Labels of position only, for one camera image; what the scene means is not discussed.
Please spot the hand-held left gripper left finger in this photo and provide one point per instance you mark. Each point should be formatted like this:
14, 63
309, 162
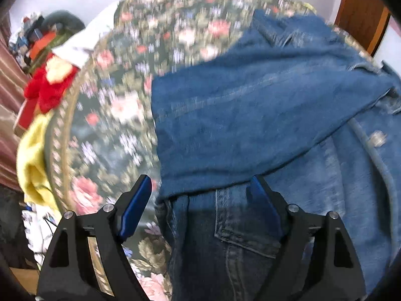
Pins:
134, 207

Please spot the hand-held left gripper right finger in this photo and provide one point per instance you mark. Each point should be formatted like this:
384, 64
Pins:
261, 203

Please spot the brown wooden door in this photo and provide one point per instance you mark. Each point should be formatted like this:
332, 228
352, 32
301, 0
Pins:
360, 12

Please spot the pile of mixed clutter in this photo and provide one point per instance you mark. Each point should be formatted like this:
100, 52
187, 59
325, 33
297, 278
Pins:
23, 34

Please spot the red flat box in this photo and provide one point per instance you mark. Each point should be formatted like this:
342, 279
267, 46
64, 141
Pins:
26, 116

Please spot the red plush toy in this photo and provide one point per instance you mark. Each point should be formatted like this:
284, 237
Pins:
47, 91

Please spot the brown cardboard sheet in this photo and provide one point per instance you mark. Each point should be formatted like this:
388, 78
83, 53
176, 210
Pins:
25, 280

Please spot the yellow bed sheet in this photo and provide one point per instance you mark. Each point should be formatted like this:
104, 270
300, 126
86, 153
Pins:
31, 163

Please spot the pink striped curtain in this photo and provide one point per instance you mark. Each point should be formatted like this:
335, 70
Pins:
9, 100

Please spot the dark grey cushion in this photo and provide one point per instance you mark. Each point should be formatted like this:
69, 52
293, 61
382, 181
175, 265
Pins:
62, 18

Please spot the blue denim jacket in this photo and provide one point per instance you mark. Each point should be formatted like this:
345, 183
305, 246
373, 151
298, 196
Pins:
250, 116

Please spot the white patterned cloth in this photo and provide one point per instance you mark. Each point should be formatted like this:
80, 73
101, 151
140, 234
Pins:
36, 235

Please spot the orange box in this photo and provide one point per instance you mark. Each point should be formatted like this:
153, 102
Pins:
42, 45

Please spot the green floral blanket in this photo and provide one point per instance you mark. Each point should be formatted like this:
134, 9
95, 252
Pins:
125, 109

